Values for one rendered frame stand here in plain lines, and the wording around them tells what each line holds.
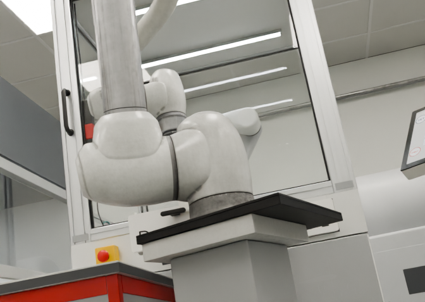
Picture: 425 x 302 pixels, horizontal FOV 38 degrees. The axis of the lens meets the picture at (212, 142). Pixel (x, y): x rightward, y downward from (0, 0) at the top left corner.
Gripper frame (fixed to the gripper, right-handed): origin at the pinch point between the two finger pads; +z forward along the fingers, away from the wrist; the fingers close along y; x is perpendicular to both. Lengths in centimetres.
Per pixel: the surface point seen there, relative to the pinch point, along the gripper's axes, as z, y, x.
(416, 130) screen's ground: -17, 36, -75
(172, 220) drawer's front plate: 4.7, 1.2, 4.4
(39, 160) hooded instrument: -54, 86, 83
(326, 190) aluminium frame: -2, 35, -42
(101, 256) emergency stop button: 6.4, 27.6, 36.4
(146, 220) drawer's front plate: 3.4, 1.2, 12.1
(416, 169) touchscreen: -1, 27, -70
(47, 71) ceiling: -187, 244, 144
